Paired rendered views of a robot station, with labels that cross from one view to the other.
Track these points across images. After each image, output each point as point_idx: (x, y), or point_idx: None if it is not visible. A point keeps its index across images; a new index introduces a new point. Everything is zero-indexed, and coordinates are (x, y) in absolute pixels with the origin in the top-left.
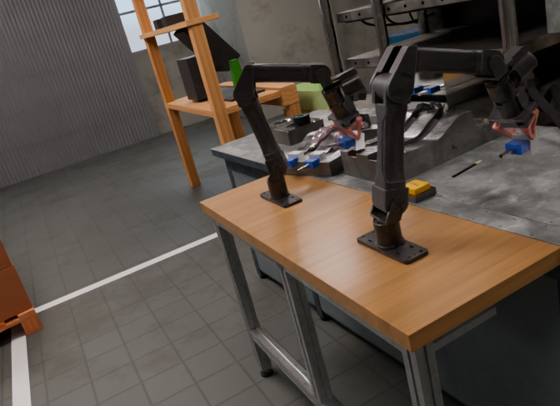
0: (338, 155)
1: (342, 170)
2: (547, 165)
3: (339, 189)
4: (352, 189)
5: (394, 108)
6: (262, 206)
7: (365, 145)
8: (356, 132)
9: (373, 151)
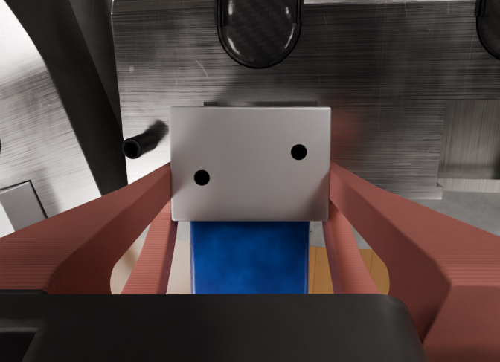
0: (58, 125)
1: (121, 122)
2: None
3: (312, 276)
4: (373, 254)
5: None
6: None
7: (223, 39)
8: (240, 150)
9: (418, 114)
